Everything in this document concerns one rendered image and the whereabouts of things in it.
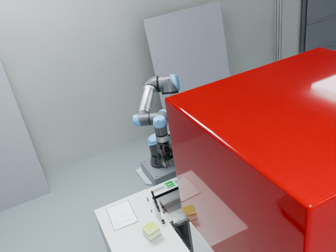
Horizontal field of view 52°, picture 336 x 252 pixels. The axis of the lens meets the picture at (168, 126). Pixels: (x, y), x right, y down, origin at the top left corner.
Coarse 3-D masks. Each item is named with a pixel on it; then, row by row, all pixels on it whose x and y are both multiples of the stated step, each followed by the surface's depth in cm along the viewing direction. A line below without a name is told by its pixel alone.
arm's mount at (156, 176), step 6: (144, 162) 260; (144, 168) 256; (150, 168) 252; (156, 168) 251; (162, 168) 249; (168, 168) 248; (174, 168) 247; (150, 174) 246; (156, 174) 244; (162, 174) 243; (168, 174) 244; (174, 174) 246; (150, 180) 252; (156, 180) 241; (162, 180) 243
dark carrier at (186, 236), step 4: (184, 224) 200; (180, 228) 198; (184, 228) 198; (180, 232) 195; (184, 232) 195; (188, 232) 195; (184, 236) 192; (188, 236) 192; (188, 240) 189; (188, 244) 188
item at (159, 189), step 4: (168, 180) 228; (172, 180) 228; (176, 180) 228; (160, 184) 226; (176, 184) 224; (148, 188) 224; (152, 188) 223; (156, 188) 223; (160, 188) 223; (164, 188) 222; (168, 188) 221; (148, 192) 220; (156, 192) 219; (160, 192) 219
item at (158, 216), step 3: (153, 201) 193; (153, 204) 192; (159, 204) 193; (156, 207) 193; (159, 207) 193; (156, 210) 192; (162, 210) 193; (156, 213) 192; (159, 213) 197; (156, 216) 197; (159, 216) 198
